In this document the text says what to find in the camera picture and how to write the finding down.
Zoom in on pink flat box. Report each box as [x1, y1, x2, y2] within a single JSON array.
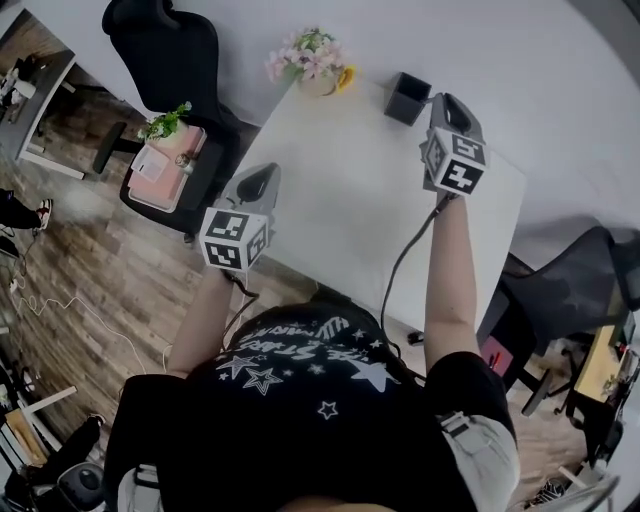
[[126, 123, 209, 215]]

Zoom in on black padded office chair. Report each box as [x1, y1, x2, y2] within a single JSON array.
[[93, 0, 242, 244]]

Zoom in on light wooden desk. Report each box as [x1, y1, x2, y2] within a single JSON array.
[[572, 323, 627, 405]]

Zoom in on brown cardboard piece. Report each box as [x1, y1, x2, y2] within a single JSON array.
[[3, 408, 50, 467]]

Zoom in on long white floor cable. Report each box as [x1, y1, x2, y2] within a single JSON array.
[[8, 293, 175, 375]]

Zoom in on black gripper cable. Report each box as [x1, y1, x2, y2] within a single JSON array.
[[221, 268, 262, 347], [379, 191, 459, 335]]

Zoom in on person's left forearm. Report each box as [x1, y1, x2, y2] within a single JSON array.
[[167, 264, 242, 380]]

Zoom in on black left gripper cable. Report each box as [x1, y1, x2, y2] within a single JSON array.
[[221, 268, 262, 347]]

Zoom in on small white booklet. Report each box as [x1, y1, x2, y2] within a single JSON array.
[[135, 149, 170, 182]]

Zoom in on person's black star-print t-shirt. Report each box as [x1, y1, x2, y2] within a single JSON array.
[[102, 294, 516, 512]]

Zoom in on dark green board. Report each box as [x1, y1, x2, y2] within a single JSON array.
[[615, 309, 639, 354]]

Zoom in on white metal bar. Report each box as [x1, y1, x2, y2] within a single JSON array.
[[21, 384, 79, 417]]

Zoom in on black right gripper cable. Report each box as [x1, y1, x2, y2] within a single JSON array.
[[379, 191, 459, 335]]

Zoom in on grey metal rack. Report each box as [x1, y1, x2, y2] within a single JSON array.
[[528, 463, 622, 512]]

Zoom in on dark red notebook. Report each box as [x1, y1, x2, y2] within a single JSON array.
[[481, 335, 515, 372]]

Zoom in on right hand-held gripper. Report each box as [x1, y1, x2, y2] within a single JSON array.
[[418, 92, 487, 195]]

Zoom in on small green potted plant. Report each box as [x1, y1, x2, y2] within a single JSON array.
[[136, 100, 194, 145]]

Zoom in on grey shoulder strap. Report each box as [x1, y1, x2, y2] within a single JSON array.
[[117, 462, 162, 512], [433, 409, 522, 507]]

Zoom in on pink flowers in pot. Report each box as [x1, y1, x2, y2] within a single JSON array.
[[264, 27, 359, 99]]

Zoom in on black mesh office chair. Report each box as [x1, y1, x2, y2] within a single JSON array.
[[474, 226, 640, 417]]

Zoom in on white table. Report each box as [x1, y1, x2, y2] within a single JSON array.
[[238, 74, 529, 337]]

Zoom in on black square pen holder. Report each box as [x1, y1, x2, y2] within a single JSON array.
[[383, 71, 433, 127]]

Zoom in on black swivel chair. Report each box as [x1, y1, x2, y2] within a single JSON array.
[[554, 389, 629, 469]]

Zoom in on white-framed dark desk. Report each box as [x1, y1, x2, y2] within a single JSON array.
[[0, 9, 87, 182]]

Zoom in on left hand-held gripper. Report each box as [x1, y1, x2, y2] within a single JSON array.
[[199, 162, 282, 275]]

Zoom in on person's right forearm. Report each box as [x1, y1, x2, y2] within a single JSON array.
[[422, 192, 484, 375]]

